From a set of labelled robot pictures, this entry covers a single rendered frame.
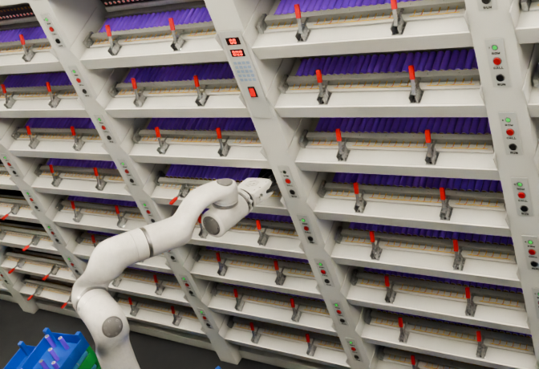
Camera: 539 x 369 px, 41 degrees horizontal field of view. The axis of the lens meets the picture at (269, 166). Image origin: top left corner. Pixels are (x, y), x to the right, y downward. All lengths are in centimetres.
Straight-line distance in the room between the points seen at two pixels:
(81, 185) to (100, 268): 102
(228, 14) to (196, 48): 20
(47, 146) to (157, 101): 72
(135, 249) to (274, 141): 51
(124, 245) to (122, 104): 64
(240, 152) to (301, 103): 35
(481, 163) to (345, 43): 46
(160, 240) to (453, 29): 95
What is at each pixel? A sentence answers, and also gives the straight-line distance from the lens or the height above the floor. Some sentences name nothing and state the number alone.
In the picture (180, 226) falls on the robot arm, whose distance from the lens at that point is 204.
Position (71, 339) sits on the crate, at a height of 43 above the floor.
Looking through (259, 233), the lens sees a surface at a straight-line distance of 248.
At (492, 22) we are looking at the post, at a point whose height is 152.
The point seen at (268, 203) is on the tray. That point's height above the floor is 94.
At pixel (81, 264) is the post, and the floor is 47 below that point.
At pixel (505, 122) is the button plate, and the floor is 127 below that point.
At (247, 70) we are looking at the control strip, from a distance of 200.
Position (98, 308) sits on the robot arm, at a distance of 200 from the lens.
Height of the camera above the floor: 221
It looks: 31 degrees down
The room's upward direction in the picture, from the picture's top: 22 degrees counter-clockwise
